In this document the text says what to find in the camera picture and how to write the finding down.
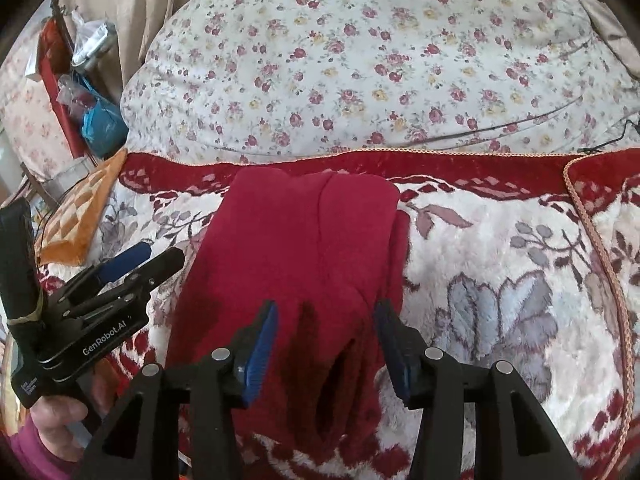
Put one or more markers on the beige cloth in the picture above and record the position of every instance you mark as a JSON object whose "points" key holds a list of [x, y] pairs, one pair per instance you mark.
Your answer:
{"points": [[615, 25]]}

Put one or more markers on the blue plastic bag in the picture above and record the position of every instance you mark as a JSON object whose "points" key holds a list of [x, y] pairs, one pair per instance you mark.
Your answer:
{"points": [[102, 125]]}

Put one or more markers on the orange checked cushion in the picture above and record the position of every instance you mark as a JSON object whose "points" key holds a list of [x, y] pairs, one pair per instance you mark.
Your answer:
{"points": [[75, 210]]}

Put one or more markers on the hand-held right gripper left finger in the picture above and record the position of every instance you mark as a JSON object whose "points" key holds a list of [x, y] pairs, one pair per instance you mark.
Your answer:
{"points": [[260, 355]]}

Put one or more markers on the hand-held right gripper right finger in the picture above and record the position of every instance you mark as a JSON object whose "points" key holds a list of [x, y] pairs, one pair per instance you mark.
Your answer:
{"points": [[395, 355]]}

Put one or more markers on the clear plastic bag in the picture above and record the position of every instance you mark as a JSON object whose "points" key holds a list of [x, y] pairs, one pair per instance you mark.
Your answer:
{"points": [[92, 42]]}

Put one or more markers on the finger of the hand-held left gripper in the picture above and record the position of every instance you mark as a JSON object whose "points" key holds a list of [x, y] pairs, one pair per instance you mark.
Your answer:
{"points": [[125, 260], [160, 265]]}

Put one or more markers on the person's left forearm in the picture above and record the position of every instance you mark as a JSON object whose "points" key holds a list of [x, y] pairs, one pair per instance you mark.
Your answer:
{"points": [[35, 460]]}

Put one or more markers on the white floral quilt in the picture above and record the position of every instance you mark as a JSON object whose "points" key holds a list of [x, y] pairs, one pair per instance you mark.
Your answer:
{"points": [[350, 60]]}

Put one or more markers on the beige curtain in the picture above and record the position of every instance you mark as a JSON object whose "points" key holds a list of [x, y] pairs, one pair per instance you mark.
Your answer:
{"points": [[145, 10]]}

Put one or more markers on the dark red garment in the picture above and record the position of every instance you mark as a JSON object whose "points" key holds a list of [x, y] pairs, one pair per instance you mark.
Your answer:
{"points": [[300, 240]]}

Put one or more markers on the person's left hand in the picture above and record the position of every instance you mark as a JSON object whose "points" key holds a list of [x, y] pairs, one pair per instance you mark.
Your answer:
{"points": [[55, 420]]}

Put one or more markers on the red and white floral blanket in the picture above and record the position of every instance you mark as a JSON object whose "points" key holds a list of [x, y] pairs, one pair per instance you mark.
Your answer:
{"points": [[500, 260]]}

